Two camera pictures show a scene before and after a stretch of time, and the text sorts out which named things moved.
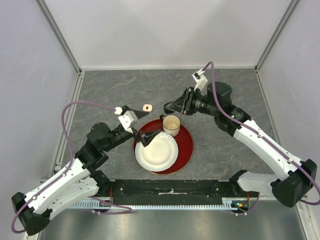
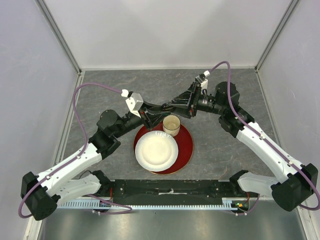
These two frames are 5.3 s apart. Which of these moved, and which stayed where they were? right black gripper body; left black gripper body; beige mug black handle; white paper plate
Moved: left black gripper body
Stayed: beige mug black handle; white paper plate; right black gripper body
